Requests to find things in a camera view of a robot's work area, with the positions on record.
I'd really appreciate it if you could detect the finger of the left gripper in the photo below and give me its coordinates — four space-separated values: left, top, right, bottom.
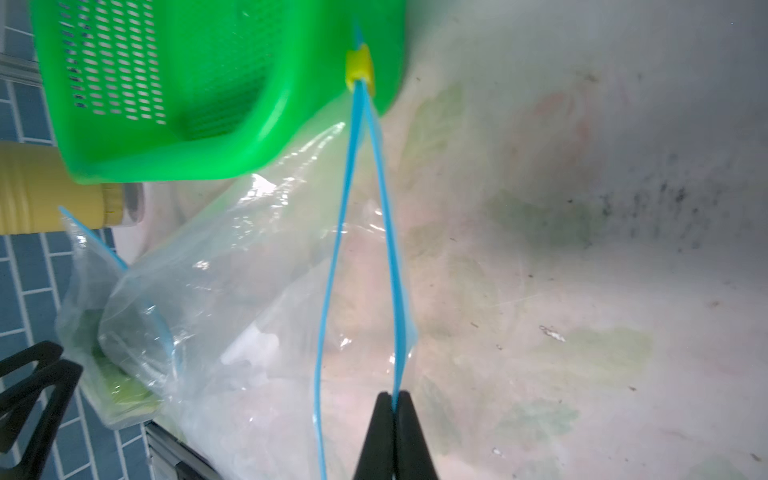
1 341 64 378
0 358 85 480

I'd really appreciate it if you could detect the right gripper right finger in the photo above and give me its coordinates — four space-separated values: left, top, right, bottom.
393 391 439 480

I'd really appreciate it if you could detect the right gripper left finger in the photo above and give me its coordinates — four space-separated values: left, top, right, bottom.
353 392 395 480

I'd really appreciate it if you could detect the chinese cabbage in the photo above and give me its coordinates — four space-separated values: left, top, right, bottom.
74 309 161 430

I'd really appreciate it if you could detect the clear zipper bag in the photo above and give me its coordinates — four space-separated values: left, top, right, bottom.
55 210 163 422
98 23 421 480

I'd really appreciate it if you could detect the yellow cup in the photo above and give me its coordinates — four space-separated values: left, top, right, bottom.
1 141 145 235

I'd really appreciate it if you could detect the green plastic basket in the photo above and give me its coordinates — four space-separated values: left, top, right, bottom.
29 0 406 184

